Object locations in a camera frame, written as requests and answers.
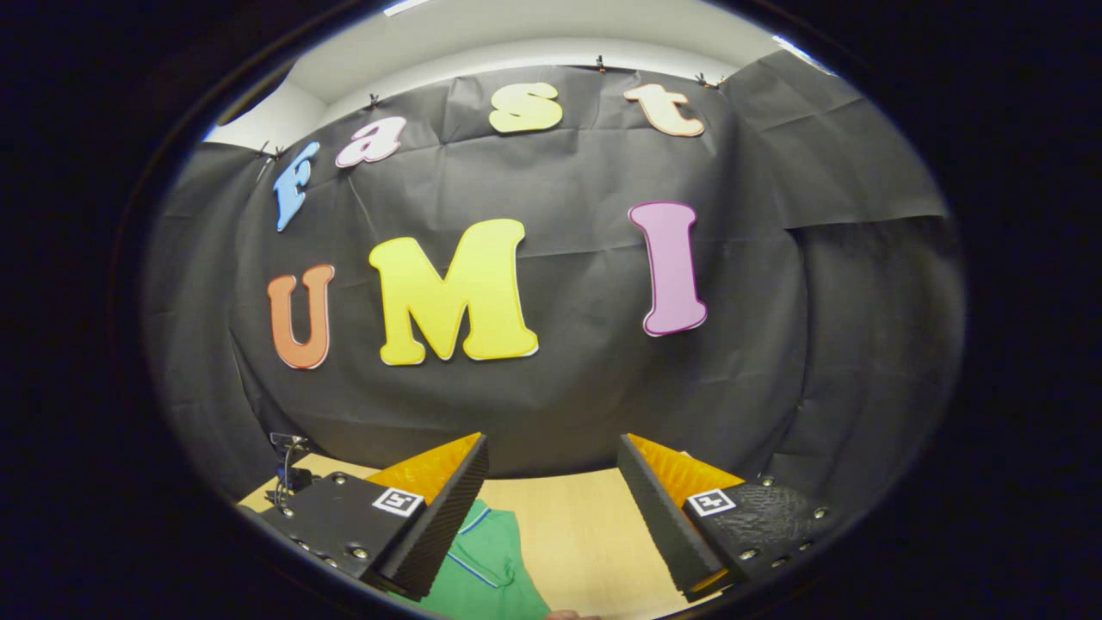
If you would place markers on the green T-shirt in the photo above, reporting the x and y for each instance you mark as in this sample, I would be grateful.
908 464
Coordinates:
482 568

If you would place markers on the small camera on stand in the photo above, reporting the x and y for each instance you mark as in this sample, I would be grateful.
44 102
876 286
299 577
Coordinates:
293 478

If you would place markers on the black backdrop cloth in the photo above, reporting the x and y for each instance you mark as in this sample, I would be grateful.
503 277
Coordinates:
585 405

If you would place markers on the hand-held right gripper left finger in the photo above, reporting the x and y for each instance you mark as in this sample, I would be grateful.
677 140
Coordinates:
441 525

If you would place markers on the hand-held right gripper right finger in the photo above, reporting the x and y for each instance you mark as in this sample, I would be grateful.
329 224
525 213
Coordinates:
659 517

